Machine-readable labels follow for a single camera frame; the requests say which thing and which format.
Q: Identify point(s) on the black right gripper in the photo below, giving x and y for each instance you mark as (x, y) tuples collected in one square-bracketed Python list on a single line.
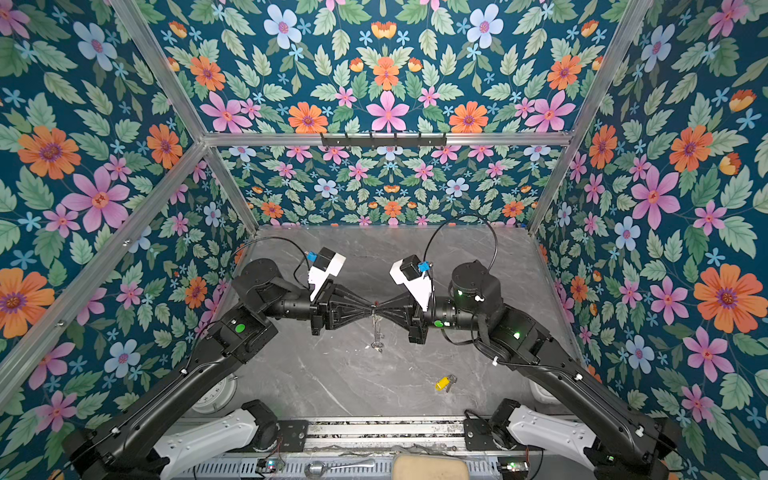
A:
[(417, 325)]

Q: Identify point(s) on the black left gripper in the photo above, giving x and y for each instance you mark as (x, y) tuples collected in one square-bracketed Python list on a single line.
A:
[(322, 311)]

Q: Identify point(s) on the large keyring with red grip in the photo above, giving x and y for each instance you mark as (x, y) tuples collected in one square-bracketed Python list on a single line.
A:
[(377, 343)]

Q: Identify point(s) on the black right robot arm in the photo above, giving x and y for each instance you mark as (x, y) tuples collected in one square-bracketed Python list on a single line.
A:
[(511, 338)]

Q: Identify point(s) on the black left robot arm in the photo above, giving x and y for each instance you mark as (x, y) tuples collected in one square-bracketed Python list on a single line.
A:
[(130, 446)]

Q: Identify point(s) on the beige foam pad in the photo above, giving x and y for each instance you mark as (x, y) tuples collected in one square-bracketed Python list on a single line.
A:
[(423, 467)]

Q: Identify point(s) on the round white alarm clock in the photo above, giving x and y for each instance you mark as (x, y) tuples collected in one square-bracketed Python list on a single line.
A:
[(217, 397)]

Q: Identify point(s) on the metal spoon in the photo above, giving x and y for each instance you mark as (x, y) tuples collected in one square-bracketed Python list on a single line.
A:
[(316, 469)]

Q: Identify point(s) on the aluminium horizontal back bar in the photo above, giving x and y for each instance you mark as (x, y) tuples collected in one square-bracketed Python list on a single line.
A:
[(252, 139)]

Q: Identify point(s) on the aluminium left diagonal bar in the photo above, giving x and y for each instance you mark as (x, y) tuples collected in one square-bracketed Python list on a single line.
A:
[(23, 358)]

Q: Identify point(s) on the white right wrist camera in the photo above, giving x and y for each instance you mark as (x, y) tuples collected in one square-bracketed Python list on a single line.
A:
[(414, 274)]

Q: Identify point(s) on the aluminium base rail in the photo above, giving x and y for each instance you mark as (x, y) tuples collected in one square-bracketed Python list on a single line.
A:
[(384, 432)]

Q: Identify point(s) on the black hook rail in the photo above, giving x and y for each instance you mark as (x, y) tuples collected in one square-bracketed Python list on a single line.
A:
[(371, 140)]

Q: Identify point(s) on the aluminium frame post back left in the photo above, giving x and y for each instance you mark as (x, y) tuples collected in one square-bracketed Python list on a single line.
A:
[(140, 32)]

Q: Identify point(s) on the aluminium frame post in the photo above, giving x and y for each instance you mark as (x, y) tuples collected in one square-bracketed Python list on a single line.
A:
[(627, 30), (140, 32)]

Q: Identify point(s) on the aluminium frame post back right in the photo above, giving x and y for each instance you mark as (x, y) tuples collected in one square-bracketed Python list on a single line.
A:
[(627, 30)]

